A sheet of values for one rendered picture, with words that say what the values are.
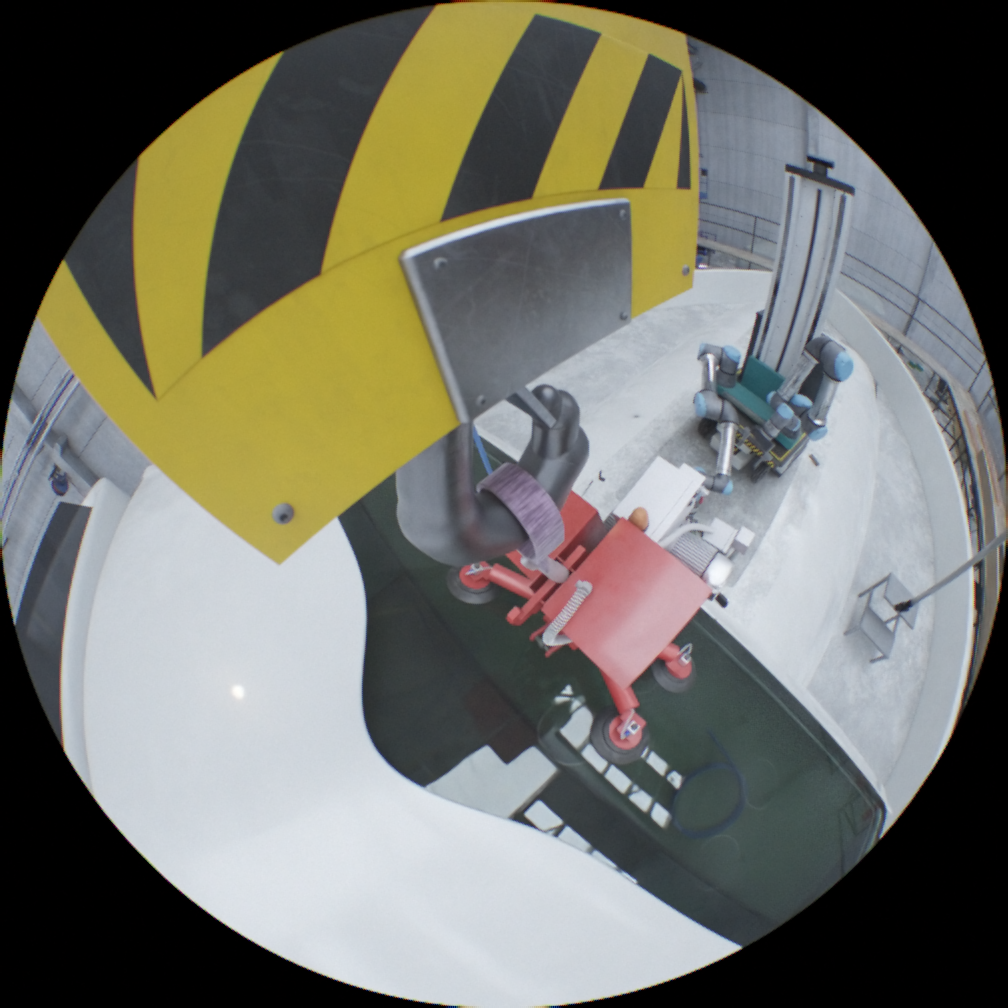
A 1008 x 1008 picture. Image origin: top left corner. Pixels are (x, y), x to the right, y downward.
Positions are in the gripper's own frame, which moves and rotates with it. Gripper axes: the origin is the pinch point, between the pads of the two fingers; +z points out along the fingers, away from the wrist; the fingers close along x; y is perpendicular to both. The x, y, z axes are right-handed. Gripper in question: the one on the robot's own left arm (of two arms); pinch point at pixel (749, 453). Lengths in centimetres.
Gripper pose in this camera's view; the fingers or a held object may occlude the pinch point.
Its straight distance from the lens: 180.3
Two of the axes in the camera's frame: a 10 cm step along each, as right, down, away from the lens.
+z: -2.5, 5.7, 7.8
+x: 3.8, 8.0, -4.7
